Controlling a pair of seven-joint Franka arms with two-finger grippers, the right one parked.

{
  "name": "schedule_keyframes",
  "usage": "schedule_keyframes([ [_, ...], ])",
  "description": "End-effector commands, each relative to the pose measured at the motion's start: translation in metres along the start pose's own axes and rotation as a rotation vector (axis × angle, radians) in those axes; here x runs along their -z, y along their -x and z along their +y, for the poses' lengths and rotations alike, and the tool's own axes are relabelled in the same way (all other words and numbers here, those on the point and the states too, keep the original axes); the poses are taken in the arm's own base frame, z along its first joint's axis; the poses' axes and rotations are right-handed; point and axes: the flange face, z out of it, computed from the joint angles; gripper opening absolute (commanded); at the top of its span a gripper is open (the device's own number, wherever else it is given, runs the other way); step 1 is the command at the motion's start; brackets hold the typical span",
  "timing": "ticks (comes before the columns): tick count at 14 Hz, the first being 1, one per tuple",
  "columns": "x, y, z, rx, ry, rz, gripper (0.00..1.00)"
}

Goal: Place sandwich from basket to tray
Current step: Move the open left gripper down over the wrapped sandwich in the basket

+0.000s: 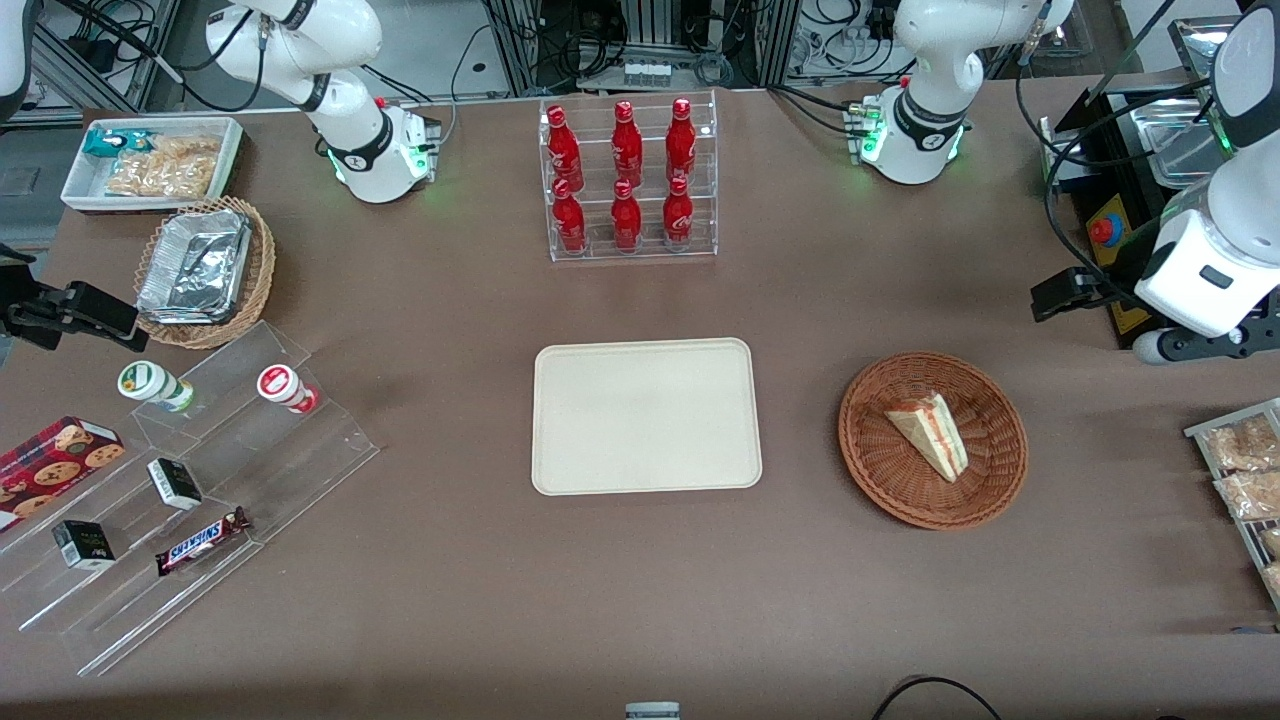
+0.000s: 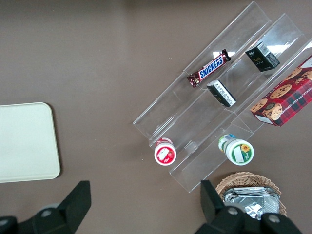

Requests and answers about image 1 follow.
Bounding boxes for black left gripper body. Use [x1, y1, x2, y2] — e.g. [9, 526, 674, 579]
[1031, 266, 1133, 323]

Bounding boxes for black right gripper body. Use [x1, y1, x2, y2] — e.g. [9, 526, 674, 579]
[0, 281, 140, 352]

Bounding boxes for triangular sandwich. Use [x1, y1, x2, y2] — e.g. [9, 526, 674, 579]
[885, 392, 970, 484]

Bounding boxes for oval wicker basket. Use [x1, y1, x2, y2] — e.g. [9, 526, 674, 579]
[132, 196, 278, 351]

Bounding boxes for round brown wicker basket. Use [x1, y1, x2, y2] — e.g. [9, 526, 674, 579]
[838, 351, 1029, 531]

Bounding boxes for tray of snack packets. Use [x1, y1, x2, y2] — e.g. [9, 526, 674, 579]
[1184, 397, 1280, 612]

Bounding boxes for beige plastic tray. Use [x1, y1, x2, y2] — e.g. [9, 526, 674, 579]
[531, 338, 763, 497]

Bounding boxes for green lidded yogurt cup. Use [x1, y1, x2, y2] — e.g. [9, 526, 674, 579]
[117, 360, 197, 414]

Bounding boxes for black hot food display case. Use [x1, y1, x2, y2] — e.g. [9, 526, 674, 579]
[1038, 14, 1280, 351]

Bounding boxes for silver foil container stack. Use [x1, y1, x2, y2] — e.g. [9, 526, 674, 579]
[136, 208, 254, 326]

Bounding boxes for white rectangular snack bin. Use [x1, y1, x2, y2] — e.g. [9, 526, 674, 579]
[60, 116, 245, 215]

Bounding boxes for clear bag of crackers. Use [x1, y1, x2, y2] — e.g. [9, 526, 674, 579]
[104, 135, 223, 200]

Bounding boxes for red chocolate chip cookie box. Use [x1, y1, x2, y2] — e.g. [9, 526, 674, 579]
[0, 416, 127, 534]

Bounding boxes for green snack packet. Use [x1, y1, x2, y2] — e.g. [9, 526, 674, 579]
[82, 129, 153, 160]

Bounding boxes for steel food pan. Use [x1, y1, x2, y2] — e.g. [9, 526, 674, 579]
[1122, 100, 1223, 189]

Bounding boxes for small black carton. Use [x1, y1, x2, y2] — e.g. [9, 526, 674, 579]
[146, 457, 204, 512]
[51, 519, 117, 572]

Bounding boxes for red lidded yogurt cup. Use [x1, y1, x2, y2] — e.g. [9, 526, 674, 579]
[256, 364, 322, 416]

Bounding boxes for clear acrylic step display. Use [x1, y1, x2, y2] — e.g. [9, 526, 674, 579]
[0, 320, 382, 679]

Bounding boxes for snickers chocolate bar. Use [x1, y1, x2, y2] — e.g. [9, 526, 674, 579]
[154, 506, 252, 578]

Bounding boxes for red cola bottle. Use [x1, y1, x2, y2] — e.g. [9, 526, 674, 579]
[610, 178, 643, 252]
[665, 97, 698, 181]
[546, 105, 584, 183]
[662, 175, 695, 250]
[611, 100, 644, 183]
[551, 178, 588, 254]

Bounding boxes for clear acrylic bottle rack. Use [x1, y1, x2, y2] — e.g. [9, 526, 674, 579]
[538, 90, 719, 263]

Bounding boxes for black floor cable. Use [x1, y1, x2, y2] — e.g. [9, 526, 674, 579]
[870, 676, 1003, 720]

